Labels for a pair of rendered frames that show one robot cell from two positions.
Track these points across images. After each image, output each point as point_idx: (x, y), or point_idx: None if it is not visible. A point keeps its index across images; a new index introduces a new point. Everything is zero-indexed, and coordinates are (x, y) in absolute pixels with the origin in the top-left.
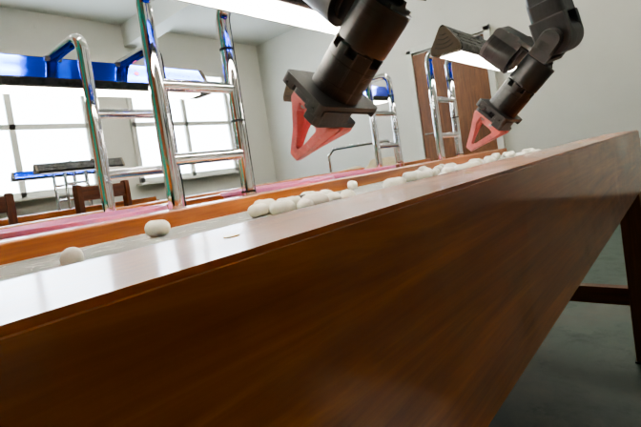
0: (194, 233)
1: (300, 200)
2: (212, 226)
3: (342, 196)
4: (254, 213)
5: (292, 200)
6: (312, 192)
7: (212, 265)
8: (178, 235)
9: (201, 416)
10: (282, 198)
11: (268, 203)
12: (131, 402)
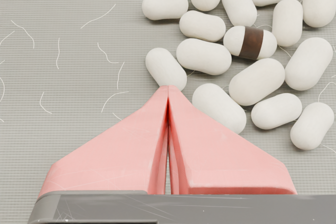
0: (11, 30)
1: None
2: None
3: (294, 125)
4: (146, 16)
5: (199, 64)
6: (321, 11)
7: None
8: (1, 9)
9: None
10: (236, 0)
11: (195, 0)
12: None
